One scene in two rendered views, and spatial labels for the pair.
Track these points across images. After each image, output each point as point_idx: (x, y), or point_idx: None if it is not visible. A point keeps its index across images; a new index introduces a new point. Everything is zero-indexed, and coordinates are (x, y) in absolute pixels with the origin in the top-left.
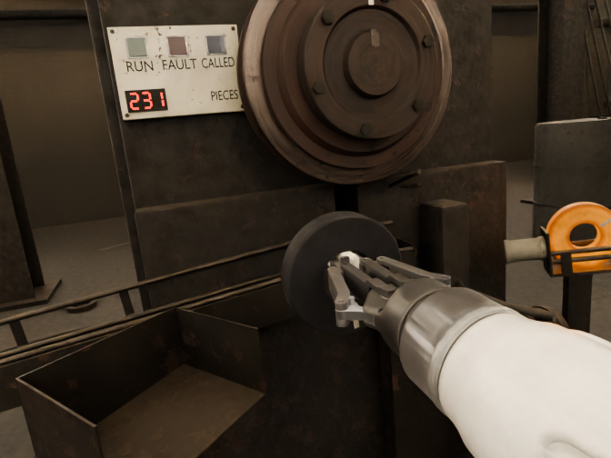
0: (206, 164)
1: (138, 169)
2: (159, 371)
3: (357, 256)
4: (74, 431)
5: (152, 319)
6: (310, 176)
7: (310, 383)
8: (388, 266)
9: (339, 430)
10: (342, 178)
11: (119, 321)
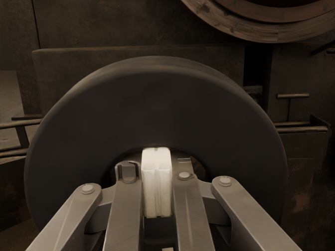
0: (111, 10)
1: (43, 8)
2: (9, 218)
3: (168, 166)
4: None
5: (0, 166)
6: (217, 31)
7: None
8: (230, 217)
9: None
10: (251, 34)
11: (12, 154)
